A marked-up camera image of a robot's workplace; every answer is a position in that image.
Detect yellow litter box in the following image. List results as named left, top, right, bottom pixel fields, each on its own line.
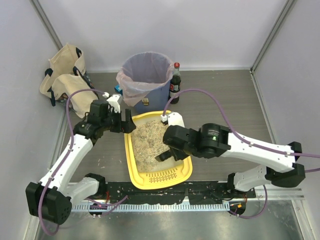
left=124, top=111, right=193, bottom=190

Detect black litter scoop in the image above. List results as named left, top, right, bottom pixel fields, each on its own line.
left=155, top=149, right=172, bottom=162

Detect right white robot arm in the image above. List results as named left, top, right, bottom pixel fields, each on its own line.
left=156, top=123, right=306, bottom=193

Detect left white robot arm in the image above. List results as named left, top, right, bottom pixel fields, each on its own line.
left=25, top=94, right=136, bottom=225

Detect cat litter pellets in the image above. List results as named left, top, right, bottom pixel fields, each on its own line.
left=131, top=120, right=182, bottom=173

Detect small blue box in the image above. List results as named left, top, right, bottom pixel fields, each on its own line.
left=114, top=84, right=123, bottom=95

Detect pink bin liner bag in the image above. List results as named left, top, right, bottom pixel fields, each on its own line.
left=115, top=51, right=174, bottom=107

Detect dark soda bottle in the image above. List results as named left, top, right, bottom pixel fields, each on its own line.
left=168, top=62, right=181, bottom=104

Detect beige canvas tote bag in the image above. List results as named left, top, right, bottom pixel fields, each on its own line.
left=39, top=43, right=99, bottom=119

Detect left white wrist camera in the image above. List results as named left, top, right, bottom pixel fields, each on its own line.
left=107, top=93, right=123, bottom=113

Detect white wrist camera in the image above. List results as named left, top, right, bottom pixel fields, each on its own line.
left=160, top=112, right=185, bottom=128
left=107, top=93, right=123, bottom=113

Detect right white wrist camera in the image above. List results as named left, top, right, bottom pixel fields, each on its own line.
left=160, top=112, right=185, bottom=128

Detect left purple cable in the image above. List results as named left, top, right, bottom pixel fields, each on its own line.
left=37, top=88, right=111, bottom=236

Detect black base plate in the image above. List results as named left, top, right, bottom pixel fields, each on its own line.
left=104, top=181, right=256, bottom=205

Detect slotted cable duct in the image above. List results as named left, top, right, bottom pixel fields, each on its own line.
left=72, top=202, right=230, bottom=213

